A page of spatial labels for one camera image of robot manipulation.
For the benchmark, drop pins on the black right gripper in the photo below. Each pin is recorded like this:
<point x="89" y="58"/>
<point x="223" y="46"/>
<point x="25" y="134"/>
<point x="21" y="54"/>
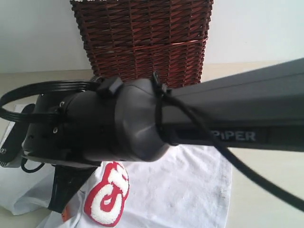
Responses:
<point x="48" y="143"/>

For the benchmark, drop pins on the white t-shirt with red logo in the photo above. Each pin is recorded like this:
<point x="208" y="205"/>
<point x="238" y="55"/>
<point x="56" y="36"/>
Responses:
<point x="189" y="187"/>

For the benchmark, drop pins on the dark brown wicker basket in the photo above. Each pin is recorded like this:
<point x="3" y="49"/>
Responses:
<point x="133" y="39"/>

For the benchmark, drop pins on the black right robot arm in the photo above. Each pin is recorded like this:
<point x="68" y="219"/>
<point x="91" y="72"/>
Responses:
<point x="80" y="124"/>

